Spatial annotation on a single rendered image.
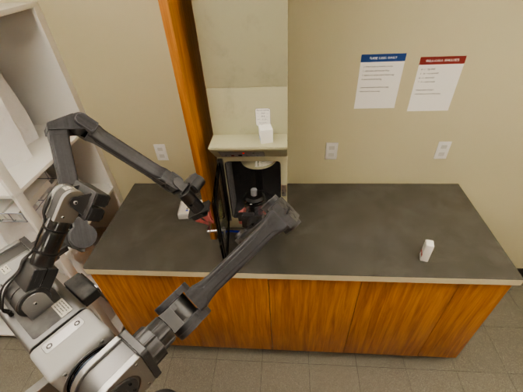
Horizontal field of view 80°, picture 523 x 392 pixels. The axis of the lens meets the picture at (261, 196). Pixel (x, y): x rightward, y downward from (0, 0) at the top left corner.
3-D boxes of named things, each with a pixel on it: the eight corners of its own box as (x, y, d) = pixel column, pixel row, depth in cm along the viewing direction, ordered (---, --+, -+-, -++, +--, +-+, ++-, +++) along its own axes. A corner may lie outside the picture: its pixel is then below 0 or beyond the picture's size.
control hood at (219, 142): (215, 154, 142) (212, 134, 135) (287, 153, 139) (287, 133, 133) (211, 168, 133) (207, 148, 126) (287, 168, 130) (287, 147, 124)
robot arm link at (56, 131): (37, 121, 104) (40, 110, 96) (83, 121, 113) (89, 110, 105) (67, 252, 103) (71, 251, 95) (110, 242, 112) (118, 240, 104)
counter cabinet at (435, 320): (168, 271, 267) (136, 187, 210) (417, 277, 251) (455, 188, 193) (139, 350, 216) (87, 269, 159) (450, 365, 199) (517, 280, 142)
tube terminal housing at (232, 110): (233, 197, 191) (215, 68, 142) (287, 198, 188) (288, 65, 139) (228, 227, 171) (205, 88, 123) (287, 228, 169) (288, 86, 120)
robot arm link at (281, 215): (282, 187, 80) (310, 215, 80) (276, 194, 94) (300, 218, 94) (149, 314, 75) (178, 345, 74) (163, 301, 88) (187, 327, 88)
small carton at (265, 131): (258, 138, 131) (257, 124, 127) (271, 136, 131) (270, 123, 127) (261, 144, 127) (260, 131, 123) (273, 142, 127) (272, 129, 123)
